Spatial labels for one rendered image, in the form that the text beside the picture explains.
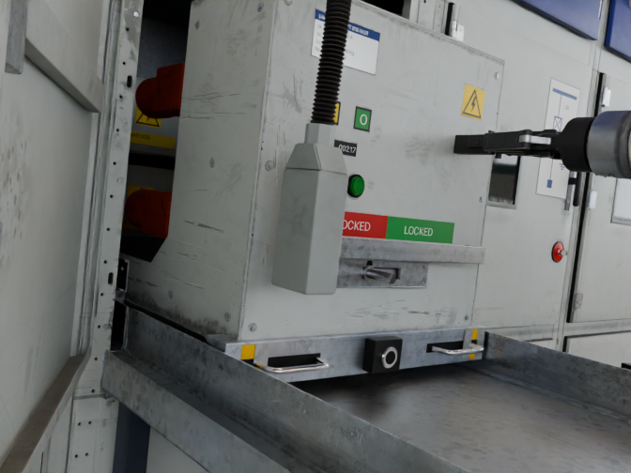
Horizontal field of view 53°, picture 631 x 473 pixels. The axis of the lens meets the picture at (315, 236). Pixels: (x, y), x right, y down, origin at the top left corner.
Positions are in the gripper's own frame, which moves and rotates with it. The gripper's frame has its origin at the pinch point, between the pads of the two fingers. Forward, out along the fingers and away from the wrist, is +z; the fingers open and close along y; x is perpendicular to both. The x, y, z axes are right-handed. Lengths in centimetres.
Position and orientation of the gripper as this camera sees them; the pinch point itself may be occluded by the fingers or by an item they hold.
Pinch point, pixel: (474, 144)
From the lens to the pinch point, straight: 104.6
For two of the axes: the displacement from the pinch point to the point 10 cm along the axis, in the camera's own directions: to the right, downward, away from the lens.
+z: -6.3, -1.1, 7.6
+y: 7.6, 0.5, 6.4
